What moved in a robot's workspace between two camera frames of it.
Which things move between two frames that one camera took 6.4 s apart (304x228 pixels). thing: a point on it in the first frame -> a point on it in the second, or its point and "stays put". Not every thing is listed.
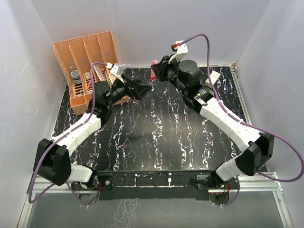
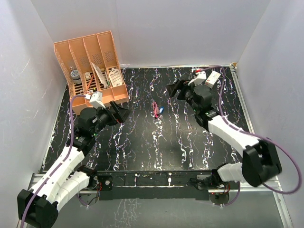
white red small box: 213,76 stays put
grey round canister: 75,75 stays put
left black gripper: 139,90 -> 120,113
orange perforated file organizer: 74,58 stays put
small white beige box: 88,76 stays put
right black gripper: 161,68 -> 180,84
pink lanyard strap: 153,76 -> 155,109
